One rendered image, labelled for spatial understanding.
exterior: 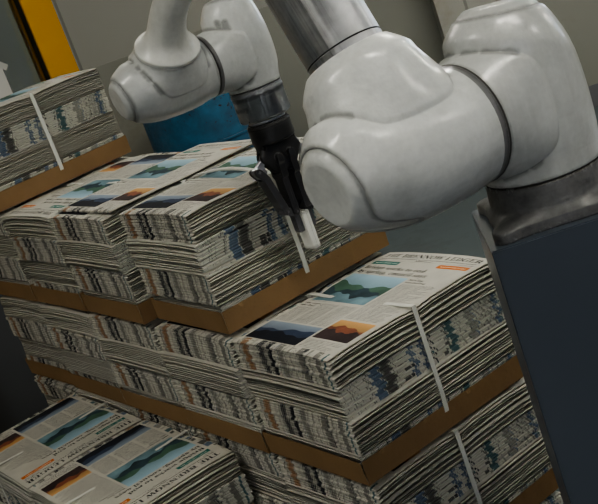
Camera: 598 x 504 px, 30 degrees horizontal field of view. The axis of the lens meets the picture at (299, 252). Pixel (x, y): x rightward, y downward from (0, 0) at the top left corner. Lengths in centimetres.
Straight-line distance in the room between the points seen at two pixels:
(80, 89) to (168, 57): 106
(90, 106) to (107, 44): 353
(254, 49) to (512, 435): 79
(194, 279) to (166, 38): 46
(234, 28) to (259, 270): 43
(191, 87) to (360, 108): 56
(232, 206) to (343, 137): 72
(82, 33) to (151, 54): 459
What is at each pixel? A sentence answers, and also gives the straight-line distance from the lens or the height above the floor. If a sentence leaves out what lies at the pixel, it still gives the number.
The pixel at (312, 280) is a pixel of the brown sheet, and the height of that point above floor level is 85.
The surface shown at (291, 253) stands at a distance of 200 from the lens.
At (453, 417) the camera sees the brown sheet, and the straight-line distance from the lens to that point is 188.
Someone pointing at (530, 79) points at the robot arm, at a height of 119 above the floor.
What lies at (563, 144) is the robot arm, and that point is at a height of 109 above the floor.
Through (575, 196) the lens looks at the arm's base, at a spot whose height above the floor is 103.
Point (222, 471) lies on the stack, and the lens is 212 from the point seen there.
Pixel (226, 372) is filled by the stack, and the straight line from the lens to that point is 200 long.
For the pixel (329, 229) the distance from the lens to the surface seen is 204.
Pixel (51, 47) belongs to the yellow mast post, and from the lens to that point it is 333.
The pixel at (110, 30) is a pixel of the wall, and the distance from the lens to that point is 629.
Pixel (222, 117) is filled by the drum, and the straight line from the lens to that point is 551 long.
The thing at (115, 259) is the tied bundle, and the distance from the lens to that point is 217.
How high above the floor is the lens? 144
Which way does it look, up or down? 15 degrees down
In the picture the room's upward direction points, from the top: 20 degrees counter-clockwise
